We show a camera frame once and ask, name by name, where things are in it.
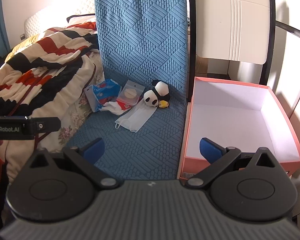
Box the white face mask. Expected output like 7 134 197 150
115 100 157 133

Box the bagged beige powder puff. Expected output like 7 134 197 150
117 80 145 106

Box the panda plush toy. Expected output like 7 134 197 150
143 80 171 107

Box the floral sofa cover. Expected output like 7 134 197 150
0 51 104 183

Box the pink cardboard box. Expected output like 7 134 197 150
178 77 300 179

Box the red white snack wrapper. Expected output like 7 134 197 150
100 101 132 115

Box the red black cream blanket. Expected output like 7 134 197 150
0 22 102 119

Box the blue red plastic package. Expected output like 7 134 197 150
84 79 121 113

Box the yellow bird toy pink feather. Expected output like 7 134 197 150
158 100 169 109

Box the blue quilted chair cover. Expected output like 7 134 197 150
68 0 188 180

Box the black chair frame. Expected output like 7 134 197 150
188 0 300 100

